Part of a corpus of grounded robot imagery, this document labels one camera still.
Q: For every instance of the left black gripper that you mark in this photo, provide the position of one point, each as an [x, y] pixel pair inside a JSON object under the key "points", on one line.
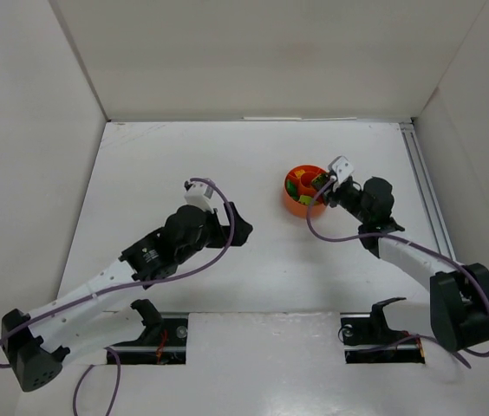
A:
{"points": [[224, 224]]}

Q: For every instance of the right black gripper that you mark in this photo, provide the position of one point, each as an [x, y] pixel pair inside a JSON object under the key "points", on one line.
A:
{"points": [[335, 192]]}

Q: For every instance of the lime square lego brick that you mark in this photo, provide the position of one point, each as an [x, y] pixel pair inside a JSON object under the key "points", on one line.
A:
{"points": [[319, 181]]}

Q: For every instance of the lime green lego stack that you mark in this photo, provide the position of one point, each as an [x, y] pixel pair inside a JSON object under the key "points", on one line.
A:
{"points": [[305, 199]]}

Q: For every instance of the yellow square lego brick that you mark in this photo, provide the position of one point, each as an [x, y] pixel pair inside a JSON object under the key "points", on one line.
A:
{"points": [[298, 174]]}

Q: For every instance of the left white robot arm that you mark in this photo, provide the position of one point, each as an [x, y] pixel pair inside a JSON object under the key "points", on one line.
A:
{"points": [[111, 308]]}

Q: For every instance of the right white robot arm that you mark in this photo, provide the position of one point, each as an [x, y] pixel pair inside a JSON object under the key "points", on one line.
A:
{"points": [[458, 293]]}

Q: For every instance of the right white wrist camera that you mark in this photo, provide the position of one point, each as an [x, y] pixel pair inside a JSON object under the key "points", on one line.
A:
{"points": [[340, 170]]}

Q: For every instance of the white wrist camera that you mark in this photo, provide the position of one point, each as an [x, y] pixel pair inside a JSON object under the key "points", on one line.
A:
{"points": [[198, 194], [340, 170]]}

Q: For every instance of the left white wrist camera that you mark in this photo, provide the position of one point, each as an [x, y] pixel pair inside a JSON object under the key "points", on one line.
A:
{"points": [[198, 194]]}

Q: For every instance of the aluminium rail right side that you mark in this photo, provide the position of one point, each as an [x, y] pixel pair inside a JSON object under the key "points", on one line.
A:
{"points": [[426, 190]]}

